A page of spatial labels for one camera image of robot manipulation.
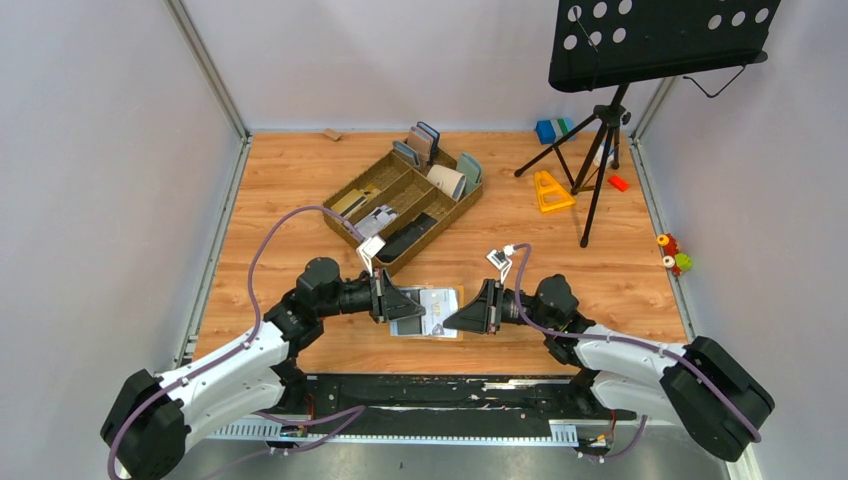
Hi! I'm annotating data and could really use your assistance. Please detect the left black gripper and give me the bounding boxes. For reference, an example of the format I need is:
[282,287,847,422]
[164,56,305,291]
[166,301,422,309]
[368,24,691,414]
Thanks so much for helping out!
[318,265,425,322]

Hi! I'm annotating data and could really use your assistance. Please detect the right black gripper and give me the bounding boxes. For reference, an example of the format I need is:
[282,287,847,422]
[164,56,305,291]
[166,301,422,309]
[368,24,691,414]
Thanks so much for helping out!
[443,278,556,334]

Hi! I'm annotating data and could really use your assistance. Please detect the yellow leather card holder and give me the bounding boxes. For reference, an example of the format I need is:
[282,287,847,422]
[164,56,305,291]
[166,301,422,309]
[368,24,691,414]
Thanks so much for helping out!
[389,286,462,341]

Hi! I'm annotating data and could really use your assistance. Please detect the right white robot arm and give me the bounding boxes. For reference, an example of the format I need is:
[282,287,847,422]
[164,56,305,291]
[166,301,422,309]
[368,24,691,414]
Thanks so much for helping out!
[444,274,775,462]

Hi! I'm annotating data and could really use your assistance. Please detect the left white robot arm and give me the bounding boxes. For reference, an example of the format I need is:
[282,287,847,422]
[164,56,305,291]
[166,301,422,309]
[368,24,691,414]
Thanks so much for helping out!
[100,257,425,479]

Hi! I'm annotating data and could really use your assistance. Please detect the white black cards in tray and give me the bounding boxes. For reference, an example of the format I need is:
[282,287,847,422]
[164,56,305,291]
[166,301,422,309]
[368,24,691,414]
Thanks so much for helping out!
[355,205,398,238]

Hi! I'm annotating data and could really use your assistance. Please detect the gold cards in tray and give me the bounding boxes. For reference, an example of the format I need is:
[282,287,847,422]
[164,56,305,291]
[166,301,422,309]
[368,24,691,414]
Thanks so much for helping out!
[330,189,372,219]

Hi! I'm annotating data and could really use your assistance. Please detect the beige card holder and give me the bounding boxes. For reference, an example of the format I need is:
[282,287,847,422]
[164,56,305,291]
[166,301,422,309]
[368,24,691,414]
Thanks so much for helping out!
[426,165,467,201]

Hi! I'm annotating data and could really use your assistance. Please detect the teal card holder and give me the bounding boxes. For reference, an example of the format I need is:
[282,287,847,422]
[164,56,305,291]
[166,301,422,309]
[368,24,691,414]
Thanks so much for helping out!
[456,152,483,195]

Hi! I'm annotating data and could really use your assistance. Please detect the blue card holders upright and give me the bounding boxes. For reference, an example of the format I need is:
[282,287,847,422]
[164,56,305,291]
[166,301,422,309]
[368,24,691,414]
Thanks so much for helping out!
[392,121,441,171]

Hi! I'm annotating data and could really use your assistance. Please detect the woven compartment tray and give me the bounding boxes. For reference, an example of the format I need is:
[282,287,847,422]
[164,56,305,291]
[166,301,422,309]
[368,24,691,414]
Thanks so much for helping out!
[322,149,483,275]

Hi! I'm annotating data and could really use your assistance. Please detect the yellow triangular toy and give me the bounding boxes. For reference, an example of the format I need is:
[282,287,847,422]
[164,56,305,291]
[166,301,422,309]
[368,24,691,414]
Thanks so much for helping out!
[533,170,577,214]

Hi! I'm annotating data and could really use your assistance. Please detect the small wooden block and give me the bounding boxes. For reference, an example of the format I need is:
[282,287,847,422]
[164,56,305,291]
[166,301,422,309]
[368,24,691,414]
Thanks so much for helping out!
[322,128,343,142]

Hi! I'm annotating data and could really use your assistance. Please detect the small red brick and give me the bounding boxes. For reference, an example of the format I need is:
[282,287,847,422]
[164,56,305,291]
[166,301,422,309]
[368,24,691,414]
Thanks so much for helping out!
[608,175,630,192]

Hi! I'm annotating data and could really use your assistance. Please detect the blue green block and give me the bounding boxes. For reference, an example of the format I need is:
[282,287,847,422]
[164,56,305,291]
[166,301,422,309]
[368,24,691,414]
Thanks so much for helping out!
[534,117,575,145]

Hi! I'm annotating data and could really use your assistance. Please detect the colourful toy car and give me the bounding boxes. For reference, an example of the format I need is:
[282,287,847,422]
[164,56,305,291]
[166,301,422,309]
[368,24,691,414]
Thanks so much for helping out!
[656,233,693,276]

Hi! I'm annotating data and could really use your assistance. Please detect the black music stand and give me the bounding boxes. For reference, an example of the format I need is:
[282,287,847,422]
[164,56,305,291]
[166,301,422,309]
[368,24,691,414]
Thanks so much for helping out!
[541,0,779,247]

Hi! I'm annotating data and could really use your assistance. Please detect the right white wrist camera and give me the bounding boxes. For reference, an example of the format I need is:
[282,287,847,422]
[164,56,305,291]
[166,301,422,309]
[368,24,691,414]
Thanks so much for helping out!
[486,244,516,284]

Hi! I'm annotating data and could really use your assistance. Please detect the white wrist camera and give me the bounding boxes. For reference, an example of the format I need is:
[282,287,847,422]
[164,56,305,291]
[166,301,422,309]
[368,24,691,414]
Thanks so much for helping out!
[486,244,516,284]
[356,235,386,275]

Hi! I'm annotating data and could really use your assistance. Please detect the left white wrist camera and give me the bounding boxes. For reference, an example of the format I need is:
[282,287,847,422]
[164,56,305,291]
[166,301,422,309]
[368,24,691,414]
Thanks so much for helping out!
[356,235,386,275]

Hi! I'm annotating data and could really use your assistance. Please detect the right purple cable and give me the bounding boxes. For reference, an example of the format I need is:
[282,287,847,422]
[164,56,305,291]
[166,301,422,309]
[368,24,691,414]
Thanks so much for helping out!
[511,243,763,463]

